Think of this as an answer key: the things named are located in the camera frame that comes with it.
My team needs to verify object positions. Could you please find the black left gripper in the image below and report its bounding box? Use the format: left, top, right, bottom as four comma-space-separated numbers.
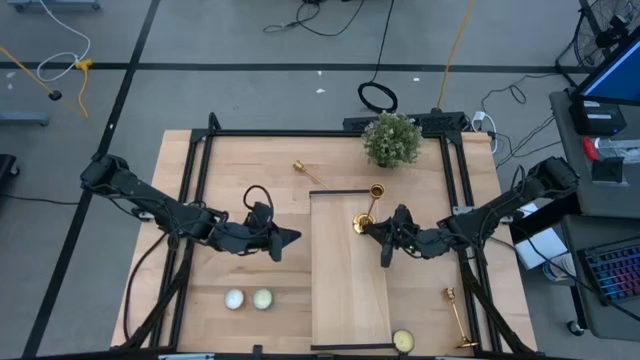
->
214, 222, 303, 264

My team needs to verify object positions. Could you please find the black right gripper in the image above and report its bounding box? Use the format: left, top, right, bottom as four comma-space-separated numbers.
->
363, 219, 454, 269

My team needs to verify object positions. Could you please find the gold candlestick holder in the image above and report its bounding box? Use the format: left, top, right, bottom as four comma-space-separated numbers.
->
352, 182, 386, 235
292, 159, 332, 191
444, 287, 480, 350

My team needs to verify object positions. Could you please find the cream round candle dark rim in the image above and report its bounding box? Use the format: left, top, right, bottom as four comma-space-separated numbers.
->
251, 288, 275, 311

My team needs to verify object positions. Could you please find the white round candle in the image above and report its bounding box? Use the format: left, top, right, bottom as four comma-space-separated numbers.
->
223, 288, 246, 311

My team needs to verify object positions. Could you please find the yellow round candle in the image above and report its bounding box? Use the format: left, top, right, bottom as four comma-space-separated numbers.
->
392, 328, 416, 354

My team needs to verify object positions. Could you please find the wooden riser with black legs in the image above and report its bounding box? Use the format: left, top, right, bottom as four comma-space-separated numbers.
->
308, 188, 396, 352

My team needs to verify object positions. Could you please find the green potted plant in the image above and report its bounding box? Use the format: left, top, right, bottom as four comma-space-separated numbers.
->
360, 110, 424, 170

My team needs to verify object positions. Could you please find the black perforated box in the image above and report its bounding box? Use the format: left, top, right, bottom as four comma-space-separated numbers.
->
343, 110, 469, 135

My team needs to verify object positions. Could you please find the white power adapter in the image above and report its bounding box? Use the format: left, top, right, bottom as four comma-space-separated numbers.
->
471, 109, 500, 155

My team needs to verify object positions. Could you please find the white box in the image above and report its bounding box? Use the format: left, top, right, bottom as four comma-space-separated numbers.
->
514, 202, 569, 271

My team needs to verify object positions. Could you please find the white blue cup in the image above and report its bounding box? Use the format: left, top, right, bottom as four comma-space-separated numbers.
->
542, 252, 576, 282

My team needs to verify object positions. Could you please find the grey desk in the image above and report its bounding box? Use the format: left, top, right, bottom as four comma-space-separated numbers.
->
559, 214, 640, 344
548, 88, 640, 220

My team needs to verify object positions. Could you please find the small black box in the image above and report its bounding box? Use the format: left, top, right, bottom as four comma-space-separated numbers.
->
591, 156, 626, 185

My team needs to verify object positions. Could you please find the backlit keyboard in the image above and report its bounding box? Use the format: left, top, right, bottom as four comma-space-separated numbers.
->
577, 237, 640, 306

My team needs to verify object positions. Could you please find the black printer box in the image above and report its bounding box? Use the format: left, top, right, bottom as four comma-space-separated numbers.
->
568, 99, 628, 137

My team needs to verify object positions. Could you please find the clear plastic container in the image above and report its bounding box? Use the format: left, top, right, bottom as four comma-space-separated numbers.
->
597, 137, 640, 165

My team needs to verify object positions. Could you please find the computer monitor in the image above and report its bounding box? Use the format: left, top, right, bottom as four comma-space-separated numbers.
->
571, 27, 640, 108

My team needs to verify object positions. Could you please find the grey floor bar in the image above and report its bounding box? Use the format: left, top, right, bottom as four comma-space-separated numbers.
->
0, 110, 51, 128

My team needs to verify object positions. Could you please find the black wheeled base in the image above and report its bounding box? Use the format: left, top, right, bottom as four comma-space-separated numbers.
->
0, 153, 21, 196

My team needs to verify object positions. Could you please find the black floor fan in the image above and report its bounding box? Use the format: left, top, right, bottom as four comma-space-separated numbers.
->
554, 0, 640, 87

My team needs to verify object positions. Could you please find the grey cart base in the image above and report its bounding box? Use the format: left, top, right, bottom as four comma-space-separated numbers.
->
5, 0, 102, 13

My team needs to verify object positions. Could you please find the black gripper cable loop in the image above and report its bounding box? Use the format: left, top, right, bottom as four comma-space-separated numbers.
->
243, 184, 275, 224

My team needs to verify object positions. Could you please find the black coiled floor cable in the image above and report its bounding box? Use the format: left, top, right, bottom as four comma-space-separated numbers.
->
356, 0, 400, 115

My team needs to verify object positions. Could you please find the orange floor cable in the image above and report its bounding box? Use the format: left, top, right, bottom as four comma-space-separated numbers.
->
436, 0, 475, 112

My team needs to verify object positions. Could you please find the thin black floor cable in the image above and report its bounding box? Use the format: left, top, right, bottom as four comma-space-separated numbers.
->
263, 0, 366, 38

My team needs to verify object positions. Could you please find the yellow floor cable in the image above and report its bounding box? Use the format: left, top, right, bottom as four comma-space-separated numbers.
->
0, 45, 94, 120

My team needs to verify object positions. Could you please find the white floor cable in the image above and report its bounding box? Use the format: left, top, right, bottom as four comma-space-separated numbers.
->
35, 0, 92, 84

